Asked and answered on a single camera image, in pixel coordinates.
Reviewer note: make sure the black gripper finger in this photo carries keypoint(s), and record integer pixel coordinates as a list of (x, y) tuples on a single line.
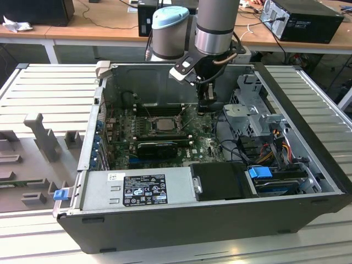
[(210, 94)]

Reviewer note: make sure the silver CPU plate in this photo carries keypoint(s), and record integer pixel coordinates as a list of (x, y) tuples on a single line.
[(165, 124)]

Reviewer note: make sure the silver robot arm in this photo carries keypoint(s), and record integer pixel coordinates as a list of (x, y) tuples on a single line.
[(214, 24)]

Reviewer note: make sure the CPU socket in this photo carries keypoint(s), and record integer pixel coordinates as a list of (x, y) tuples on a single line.
[(150, 127)]

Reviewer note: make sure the metal drive cage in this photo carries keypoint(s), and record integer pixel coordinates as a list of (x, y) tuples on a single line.
[(239, 110)]

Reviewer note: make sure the green motherboard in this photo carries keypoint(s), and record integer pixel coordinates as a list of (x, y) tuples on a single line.
[(203, 143)]

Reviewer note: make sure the black RAM stick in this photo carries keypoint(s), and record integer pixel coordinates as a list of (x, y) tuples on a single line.
[(162, 107), (162, 135)]

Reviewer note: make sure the small black computer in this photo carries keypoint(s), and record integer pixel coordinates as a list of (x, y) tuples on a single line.
[(144, 22)]

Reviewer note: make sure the black cylinder part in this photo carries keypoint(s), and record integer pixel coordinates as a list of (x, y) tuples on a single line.
[(127, 99)]

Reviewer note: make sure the black plastic shroud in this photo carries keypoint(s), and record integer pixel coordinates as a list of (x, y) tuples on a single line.
[(220, 181)]

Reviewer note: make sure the blue disk carrier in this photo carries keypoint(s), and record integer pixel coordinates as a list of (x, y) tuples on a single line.
[(259, 174)]

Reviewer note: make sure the grey case latch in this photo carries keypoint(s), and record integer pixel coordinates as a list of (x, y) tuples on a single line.
[(103, 70)]

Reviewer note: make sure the wooden desk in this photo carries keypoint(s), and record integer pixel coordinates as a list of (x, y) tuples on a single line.
[(110, 33)]

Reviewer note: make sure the hard disk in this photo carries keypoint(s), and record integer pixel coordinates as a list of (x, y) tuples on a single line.
[(275, 187)]

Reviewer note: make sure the black desktop PC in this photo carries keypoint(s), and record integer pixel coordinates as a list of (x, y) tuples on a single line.
[(310, 27)]

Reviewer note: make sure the black PC case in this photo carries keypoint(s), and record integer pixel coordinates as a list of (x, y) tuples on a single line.
[(192, 233)]

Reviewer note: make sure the silver power supply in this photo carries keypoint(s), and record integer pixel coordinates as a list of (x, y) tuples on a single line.
[(96, 189)]

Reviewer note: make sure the blue case latch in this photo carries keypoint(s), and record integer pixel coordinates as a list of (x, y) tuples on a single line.
[(60, 195)]

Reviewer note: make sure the large black box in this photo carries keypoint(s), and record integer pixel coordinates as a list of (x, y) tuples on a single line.
[(35, 11)]

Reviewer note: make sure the grey parts rack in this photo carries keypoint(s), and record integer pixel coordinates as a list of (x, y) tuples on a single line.
[(33, 165)]

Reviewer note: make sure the crumpled white paper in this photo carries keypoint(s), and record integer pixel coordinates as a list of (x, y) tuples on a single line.
[(16, 26)]

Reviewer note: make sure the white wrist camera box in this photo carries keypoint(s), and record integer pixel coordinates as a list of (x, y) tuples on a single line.
[(178, 74)]

